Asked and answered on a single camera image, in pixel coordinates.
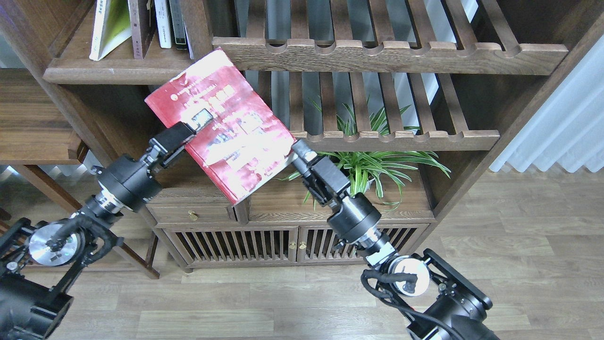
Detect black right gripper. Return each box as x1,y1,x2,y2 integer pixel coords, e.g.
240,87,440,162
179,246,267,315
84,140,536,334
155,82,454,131
292,139,382,246

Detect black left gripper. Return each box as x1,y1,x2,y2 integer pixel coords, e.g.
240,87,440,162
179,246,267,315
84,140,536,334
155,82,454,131
91,108,214,214

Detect red book with photos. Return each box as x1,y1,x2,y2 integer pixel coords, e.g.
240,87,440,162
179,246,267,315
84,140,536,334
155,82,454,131
145,48,296,204

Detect maroon book white characters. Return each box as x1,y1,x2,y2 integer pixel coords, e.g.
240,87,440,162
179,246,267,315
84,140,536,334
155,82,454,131
127,0,156,60

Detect yellow green book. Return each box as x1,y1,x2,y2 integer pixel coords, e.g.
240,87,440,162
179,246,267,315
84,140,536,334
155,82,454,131
89,0,132,61

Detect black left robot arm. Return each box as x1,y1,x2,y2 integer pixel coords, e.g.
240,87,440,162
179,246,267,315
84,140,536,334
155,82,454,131
0,109,213,340

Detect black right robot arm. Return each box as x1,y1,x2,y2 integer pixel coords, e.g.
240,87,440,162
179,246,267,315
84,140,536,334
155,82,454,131
293,140,497,340

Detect pale upright book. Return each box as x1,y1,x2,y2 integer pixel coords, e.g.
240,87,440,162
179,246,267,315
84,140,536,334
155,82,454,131
181,0,195,60

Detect white plant pot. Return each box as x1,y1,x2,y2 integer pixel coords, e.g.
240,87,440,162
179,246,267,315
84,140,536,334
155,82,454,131
350,176,375,195

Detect green spider plant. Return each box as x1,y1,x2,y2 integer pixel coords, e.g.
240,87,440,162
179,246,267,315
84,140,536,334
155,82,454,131
317,103,451,211

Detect dark upright book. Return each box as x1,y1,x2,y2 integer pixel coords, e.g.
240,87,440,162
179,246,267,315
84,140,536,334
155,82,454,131
168,0,188,50

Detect white upright book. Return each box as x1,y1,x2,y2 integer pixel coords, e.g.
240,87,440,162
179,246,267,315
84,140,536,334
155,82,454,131
154,0,172,48

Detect white curtain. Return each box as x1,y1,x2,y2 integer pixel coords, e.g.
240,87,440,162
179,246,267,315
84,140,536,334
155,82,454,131
489,37,604,173

